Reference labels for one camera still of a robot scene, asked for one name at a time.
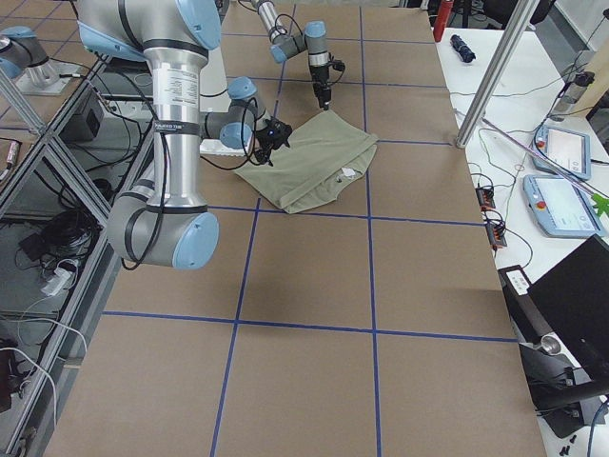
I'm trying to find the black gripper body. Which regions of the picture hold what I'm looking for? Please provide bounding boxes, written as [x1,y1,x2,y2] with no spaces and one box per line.
[254,119,292,164]
[309,64,331,107]

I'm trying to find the aluminium frame post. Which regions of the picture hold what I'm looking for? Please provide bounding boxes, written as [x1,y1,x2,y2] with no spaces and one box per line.
[455,0,540,149]

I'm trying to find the orange connector board near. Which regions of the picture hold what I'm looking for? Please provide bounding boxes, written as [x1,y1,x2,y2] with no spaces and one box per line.
[485,221,507,251]

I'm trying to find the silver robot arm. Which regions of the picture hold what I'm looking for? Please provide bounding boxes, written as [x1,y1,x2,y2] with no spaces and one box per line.
[250,1,335,110]
[76,1,292,270]

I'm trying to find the white power strip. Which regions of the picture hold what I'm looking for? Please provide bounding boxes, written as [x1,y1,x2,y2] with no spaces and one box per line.
[41,267,75,296]

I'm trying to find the olive green long-sleeve shirt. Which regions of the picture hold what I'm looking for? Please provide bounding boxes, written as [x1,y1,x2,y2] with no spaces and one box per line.
[235,110,378,214]

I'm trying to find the clear water bottle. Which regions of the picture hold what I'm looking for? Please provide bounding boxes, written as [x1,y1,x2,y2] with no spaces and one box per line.
[549,71,595,122]

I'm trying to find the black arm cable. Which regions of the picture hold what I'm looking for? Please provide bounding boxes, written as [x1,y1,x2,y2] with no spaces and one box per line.
[118,18,277,272]
[237,0,305,44]

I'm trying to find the orange connector board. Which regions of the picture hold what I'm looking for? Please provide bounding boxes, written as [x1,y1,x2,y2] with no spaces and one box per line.
[475,186,496,211]
[485,221,507,251]

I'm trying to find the dark rolled cloth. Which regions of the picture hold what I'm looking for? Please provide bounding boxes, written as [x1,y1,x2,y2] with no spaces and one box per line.
[450,34,476,64]

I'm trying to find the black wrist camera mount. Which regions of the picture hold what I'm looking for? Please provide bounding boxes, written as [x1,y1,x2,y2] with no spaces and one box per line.
[330,59,345,74]

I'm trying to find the blue teach pendant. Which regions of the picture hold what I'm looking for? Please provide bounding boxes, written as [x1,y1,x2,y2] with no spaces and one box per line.
[522,174,607,239]
[533,126,591,181]

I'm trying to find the near blue teach pendant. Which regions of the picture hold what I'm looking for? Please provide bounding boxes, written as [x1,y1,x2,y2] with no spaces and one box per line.
[522,174,607,239]

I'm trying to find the red fire extinguisher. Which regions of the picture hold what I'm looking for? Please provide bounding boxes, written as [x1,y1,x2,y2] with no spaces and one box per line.
[433,0,454,43]

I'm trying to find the orange connector board far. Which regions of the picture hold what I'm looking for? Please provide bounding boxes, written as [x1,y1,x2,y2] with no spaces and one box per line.
[475,186,496,211]

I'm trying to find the dark box with label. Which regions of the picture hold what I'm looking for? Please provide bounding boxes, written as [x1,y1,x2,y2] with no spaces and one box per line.
[498,266,562,356]

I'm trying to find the far blue teach pendant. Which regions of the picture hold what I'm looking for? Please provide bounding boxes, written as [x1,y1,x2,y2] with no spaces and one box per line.
[533,126,591,181]

